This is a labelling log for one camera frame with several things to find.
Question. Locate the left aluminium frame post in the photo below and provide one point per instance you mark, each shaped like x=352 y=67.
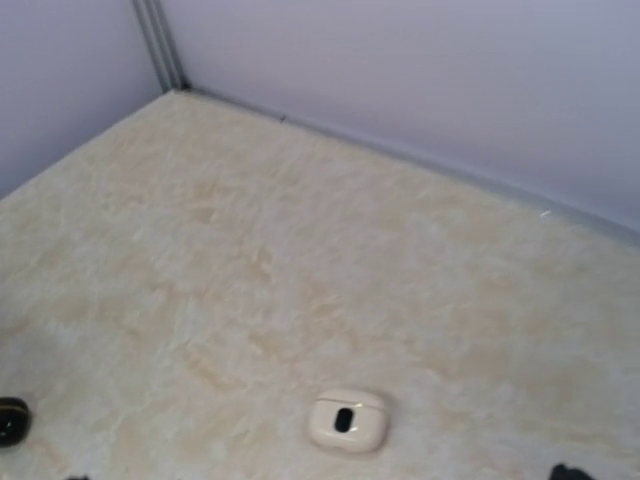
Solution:
x=160 y=45

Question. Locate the black earbud charging case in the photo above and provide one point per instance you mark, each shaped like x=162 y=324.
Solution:
x=15 y=421

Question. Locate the white earbud charging case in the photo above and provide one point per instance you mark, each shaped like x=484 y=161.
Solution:
x=350 y=421

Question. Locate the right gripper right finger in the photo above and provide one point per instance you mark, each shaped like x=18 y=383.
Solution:
x=564 y=472

